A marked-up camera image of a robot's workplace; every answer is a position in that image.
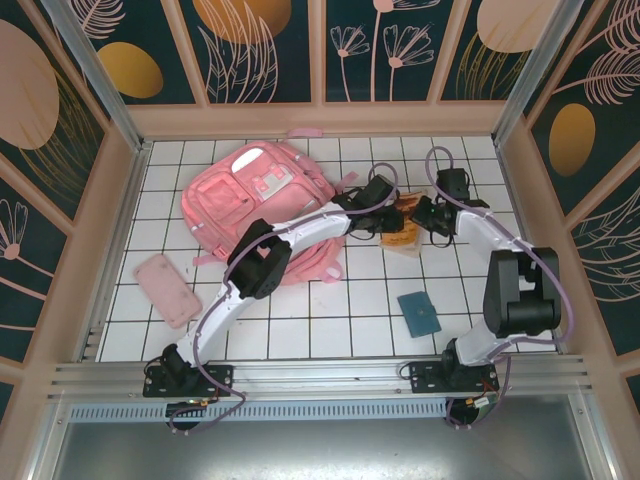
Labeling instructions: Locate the small controller board with wires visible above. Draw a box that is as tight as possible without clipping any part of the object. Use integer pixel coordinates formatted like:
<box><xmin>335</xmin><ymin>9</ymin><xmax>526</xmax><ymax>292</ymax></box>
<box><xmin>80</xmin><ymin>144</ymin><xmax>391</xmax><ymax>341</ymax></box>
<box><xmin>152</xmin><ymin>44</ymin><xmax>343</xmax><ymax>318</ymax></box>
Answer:
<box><xmin>167</xmin><ymin>398</ymin><xmax>212</xmax><ymax>416</ymax></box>
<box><xmin>449</xmin><ymin>393</ymin><xmax>497</xmax><ymax>426</ymax></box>

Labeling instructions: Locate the pink backpack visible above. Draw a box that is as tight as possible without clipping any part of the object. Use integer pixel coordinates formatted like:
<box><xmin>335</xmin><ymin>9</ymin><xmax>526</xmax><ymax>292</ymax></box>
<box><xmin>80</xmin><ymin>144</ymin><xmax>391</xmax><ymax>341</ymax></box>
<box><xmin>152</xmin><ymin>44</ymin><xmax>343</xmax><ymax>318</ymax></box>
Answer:
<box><xmin>182</xmin><ymin>127</ymin><xmax>359</xmax><ymax>287</ymax></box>

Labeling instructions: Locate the orange paperback book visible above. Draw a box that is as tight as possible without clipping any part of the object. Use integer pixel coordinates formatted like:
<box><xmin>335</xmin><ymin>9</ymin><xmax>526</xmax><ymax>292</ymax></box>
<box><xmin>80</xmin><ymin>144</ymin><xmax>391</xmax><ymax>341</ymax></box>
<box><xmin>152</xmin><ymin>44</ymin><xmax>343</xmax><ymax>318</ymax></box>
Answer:
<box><xmin>378</xmin><ymin>188</ymin><xmax>430</xmax><ymax>260</ymax></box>

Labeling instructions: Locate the aluminium mounting rail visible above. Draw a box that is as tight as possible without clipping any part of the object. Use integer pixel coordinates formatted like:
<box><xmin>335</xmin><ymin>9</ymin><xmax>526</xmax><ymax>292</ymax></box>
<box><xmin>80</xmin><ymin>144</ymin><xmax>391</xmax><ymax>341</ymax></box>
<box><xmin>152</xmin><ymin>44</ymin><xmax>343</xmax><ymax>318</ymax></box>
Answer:
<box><xmin>47</xmin><ymin>353</ymin><xmax>594</xmax><ymax>402</ymax></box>

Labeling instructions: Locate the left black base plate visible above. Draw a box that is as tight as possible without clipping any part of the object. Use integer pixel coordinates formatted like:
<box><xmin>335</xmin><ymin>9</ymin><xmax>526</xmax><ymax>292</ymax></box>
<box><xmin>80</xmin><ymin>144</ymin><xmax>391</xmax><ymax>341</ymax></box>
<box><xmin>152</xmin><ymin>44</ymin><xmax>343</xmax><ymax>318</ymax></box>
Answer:
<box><xmin>143</xmin><ymin>363</ymin><xmax>235</xmax><ymax>399</ymax></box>

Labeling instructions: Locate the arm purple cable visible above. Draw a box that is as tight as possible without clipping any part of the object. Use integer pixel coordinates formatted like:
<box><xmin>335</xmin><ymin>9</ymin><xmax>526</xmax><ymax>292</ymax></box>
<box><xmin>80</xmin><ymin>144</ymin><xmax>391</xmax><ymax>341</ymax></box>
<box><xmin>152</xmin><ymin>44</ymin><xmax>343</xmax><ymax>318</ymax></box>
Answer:
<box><xmin>167</xmin><ymin>162</ymin><xmax>400</xmax><ymax>436</ymax></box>
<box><xmin>424</xmin><ymin>146</ymin><xmax>576</xmax><ymax>432</ymax></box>

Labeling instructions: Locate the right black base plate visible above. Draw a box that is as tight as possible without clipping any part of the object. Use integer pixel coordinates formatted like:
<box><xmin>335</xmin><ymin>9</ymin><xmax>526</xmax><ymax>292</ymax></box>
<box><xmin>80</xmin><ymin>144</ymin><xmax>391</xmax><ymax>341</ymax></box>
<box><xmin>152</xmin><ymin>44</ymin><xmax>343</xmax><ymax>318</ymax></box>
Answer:
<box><xmin>408</xmin><ymin>360</ymin><xmax>500</xmax><ymax>396</ymax></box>

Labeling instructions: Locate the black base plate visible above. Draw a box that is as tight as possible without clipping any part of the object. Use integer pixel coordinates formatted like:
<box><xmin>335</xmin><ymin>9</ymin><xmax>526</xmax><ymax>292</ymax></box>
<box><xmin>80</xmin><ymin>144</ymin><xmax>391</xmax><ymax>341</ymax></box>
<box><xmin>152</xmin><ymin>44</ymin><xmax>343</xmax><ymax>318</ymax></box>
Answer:
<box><xmin>408</xmin><ymin>360</ymin><xmax>500</xmax><ymax>396</ymax></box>
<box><xmin>143</xmin><ymin>363</ymin><xmax>235</xmax><ymax>399</ymax></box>

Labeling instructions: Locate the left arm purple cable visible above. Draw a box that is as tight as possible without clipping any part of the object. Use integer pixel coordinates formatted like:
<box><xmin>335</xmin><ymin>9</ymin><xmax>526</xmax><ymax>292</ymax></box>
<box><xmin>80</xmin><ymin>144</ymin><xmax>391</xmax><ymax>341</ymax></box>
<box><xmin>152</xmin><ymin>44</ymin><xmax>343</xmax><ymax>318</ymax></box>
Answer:
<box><xmin>167</xmin><ymin>162</ymin><xmax>400</xmax><ymax>436</ymax></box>

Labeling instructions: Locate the aluminium frame post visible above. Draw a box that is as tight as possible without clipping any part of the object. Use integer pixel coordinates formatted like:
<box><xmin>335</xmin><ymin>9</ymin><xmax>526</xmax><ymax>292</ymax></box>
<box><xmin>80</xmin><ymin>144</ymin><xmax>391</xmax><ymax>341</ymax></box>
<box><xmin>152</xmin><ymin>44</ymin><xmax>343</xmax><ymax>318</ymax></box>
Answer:
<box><xmin>41</xmin><ymin>0</ymin><xmax>153</xmax><ymax>154</ymax></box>
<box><xmin>491</xmin><ymin>0</ymin><xmax>597</xmax><ymax>147</ymax></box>

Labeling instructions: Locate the aluminium side rail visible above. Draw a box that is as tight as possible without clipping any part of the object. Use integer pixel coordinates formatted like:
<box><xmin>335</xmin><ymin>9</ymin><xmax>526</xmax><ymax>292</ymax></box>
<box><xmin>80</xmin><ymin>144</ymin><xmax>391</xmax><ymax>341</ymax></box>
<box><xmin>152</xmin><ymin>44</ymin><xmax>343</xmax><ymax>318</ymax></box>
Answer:
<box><xmin>77</xmin><ymin>142</ymin><xmax>151</xmax><ymax>362</ymax></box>

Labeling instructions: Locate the slotted grey cable duct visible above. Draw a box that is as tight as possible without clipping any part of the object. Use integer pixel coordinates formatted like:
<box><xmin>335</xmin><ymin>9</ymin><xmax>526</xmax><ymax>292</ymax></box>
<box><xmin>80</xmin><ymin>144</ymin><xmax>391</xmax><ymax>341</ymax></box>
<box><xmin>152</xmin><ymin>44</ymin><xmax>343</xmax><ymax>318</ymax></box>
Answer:
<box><xmin>67</xmin><ymin>401</ymin><xmax>451</xmax><ymax>425</ymax></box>

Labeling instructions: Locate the steel sheet panel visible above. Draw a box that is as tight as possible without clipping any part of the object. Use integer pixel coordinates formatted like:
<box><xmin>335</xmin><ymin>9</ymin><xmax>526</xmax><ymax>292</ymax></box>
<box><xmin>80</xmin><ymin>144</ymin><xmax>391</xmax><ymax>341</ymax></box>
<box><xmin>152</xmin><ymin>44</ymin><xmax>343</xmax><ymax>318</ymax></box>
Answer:
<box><xmin>47</xmin><ymin>422</ymin><xmax>609</xmax><ymax>480</ymax></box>

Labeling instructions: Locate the pink pencil case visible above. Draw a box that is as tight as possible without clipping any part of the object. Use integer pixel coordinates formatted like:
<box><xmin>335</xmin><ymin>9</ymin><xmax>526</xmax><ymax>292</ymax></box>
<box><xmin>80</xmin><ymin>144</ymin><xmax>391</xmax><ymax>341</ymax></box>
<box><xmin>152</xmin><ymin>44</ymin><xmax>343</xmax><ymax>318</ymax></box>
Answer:
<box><xmin>133</xmin><ymin>253</ymin><xmax>202</xmax><ymax>330</ymax></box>

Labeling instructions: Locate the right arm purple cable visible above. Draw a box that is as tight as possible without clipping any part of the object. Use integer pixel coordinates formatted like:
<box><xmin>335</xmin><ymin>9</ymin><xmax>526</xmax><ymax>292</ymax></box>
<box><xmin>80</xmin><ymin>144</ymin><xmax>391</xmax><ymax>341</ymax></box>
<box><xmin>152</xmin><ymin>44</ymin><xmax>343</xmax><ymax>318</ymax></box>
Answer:
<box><xmin>424</xmin><ymin>146</ymin><xmax>576</xmax><ymax>432</ymax></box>

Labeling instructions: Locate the small teal notebook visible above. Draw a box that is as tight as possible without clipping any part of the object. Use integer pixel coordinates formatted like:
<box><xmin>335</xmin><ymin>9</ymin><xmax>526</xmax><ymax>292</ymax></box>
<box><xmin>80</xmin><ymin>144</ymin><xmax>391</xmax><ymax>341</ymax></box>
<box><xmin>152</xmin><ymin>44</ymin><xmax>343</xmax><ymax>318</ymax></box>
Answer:
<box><xmin>397</xmin><ymin>290</ymin><xmax>444</xmax><ymax>339</ymax></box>

